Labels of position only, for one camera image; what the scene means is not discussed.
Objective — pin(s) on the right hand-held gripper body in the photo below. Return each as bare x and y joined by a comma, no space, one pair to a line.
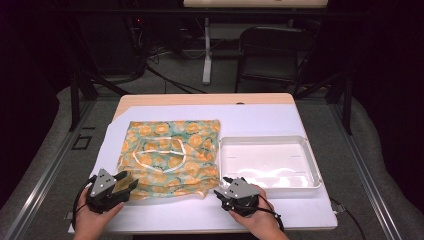
241,195

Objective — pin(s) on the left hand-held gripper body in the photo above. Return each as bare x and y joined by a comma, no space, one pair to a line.
103,186

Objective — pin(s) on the white plastic tray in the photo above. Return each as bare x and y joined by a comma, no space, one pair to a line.
266,163

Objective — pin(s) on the orange fruit print cloth bag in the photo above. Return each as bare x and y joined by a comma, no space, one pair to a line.
196,140

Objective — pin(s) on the person's right hand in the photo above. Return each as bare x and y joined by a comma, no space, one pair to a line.
263,223

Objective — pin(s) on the person's left hand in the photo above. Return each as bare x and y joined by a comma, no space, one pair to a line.
90,223

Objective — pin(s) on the black metal stand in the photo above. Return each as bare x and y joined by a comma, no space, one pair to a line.
348,103
75,100

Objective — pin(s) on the white table leg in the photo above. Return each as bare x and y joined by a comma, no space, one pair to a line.
207,50

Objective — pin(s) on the black folding chair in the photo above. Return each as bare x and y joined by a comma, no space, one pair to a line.
276,43

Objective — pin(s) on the light wooden table top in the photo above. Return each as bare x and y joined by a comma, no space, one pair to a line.
253,3

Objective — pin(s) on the aluminium floor rail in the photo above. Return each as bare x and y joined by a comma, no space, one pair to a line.
366,173
50,173

